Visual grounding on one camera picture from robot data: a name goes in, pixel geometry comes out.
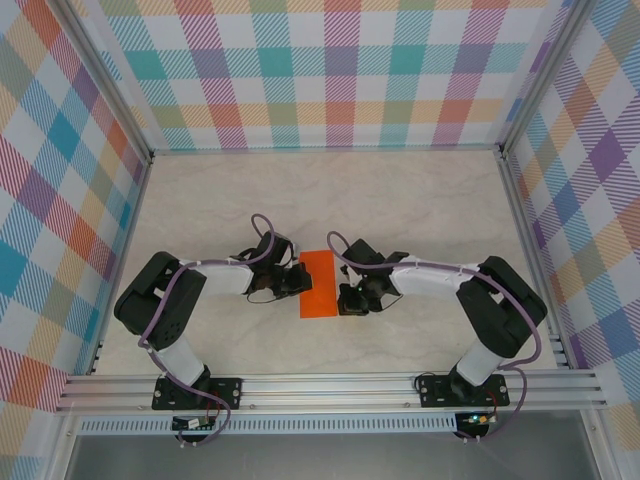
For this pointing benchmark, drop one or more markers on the orange paper sheet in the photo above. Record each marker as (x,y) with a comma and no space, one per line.
(322,280)

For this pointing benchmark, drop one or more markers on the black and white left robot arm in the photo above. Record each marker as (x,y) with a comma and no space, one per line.
(150,310)

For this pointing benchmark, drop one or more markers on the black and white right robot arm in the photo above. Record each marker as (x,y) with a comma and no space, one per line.
(500,310)

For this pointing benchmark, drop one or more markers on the grey metal plate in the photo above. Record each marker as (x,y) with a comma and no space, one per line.
(325,457)

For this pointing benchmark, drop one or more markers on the small circuit board green light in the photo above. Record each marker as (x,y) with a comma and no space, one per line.
(477,419)

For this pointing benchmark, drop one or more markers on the small black circuit board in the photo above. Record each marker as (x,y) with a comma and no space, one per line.
(192,424)

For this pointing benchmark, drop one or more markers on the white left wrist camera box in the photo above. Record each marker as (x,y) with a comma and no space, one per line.
(296,250)

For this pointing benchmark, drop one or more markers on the aluminium mounting rail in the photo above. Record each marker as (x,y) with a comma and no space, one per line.
(325,392)

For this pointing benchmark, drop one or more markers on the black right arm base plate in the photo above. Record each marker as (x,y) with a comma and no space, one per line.
(430,392)

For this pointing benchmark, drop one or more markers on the thin aluminium frame bar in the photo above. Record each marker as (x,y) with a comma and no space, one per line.
(325,149)

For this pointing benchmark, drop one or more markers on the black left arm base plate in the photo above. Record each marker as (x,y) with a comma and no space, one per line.
(230,392)

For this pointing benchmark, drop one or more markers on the aluminium side frame bar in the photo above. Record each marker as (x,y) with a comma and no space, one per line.
(522,225)
(131,225)

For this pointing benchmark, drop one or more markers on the aluminium frame post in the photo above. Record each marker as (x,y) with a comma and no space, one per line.
(538,85)
(116,85)

